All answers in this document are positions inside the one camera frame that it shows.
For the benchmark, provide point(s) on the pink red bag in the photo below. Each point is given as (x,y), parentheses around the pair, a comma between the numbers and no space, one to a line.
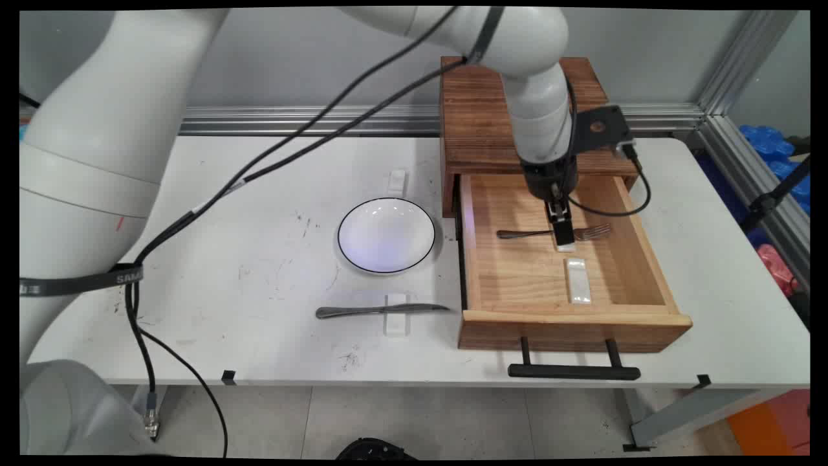
(779,268)

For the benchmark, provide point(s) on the black round floor object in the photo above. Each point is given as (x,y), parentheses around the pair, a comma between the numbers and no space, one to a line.
(374,449)

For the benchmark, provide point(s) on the blue bubble wrap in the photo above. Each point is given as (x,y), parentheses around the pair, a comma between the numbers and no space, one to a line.
(776,158)

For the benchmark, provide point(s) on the long aluminium frame rail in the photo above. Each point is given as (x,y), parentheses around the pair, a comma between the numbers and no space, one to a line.
(291,121)

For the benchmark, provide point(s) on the orange box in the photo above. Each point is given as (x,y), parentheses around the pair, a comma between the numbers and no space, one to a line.
(773,424)

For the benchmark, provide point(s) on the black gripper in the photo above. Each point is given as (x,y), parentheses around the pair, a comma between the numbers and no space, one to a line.
(546,176)

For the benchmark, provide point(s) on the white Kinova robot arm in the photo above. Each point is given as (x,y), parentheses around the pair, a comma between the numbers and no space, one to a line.
(97,129)

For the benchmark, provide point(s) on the white plate with black rim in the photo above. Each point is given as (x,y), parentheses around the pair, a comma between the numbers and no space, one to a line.
(386,235)

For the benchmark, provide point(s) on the grey table leg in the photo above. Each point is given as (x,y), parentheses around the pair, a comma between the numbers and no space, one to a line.
(686,417)

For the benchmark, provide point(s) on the slanted aluminium frame rail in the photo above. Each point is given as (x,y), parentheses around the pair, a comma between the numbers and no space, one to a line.
(744,129)

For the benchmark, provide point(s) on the black table edge clip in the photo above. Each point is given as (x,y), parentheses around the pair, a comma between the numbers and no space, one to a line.
(703,381)
(228,377)

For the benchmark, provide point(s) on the silver fork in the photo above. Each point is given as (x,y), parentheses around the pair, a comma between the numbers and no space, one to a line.
(527,233)

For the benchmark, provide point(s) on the light wooden drawer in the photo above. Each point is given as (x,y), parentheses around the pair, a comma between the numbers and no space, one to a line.
(527,285)

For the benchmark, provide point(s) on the dark wooden cabinet box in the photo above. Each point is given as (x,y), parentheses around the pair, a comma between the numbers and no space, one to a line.
(475,129)

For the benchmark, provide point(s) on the silver table knife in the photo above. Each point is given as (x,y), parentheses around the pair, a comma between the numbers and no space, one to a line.
(369,310)

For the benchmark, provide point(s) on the black tripod stand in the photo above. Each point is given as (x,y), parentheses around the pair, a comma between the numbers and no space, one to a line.
(776,194)

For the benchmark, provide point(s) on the white ceramic cutlery rest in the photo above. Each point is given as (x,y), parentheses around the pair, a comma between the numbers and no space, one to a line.
(566,247)
(577,280)
(397,182)
(396,323)

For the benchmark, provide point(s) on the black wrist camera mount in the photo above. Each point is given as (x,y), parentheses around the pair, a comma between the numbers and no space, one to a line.
(601,128)

